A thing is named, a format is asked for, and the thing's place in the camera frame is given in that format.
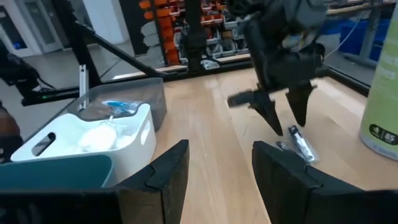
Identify black device with green light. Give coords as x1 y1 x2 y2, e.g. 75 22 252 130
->
0 51 57 106

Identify silver aluminium bracket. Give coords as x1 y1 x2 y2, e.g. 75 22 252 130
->
78 63 90 110

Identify white cotton pads pack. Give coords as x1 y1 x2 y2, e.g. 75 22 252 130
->
76 123 118 152

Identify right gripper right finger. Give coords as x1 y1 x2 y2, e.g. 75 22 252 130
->
251 141 398 224

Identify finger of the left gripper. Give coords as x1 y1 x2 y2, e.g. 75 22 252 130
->
248 90 284 137
285 82 315 128

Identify orange storage bin rack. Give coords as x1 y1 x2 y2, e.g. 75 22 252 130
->
138 0 249 65

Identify blue toothbrush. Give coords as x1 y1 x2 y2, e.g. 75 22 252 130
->
101 99 140 116

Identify teal plastic bin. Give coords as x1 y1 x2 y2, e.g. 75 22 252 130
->
0 154 114 190

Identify white corner bracket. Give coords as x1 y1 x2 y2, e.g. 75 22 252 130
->
200 58 221 70

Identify wooden workbench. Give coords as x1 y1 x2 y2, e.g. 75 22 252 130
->
325 0 398 68

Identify green wipes canister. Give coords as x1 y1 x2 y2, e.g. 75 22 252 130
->
358 2 398 162

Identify white plastic bin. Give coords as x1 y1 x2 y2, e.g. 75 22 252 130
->
10 103 157 189

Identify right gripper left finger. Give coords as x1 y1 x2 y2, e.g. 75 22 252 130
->
115 139 190 224

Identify black razor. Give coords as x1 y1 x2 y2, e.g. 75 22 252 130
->
275 124 318 165

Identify blue storage crates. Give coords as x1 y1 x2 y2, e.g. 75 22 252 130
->
322 17 392 62

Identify grey translucent plastic bin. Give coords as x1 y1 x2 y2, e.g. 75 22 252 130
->
66 77 168 132

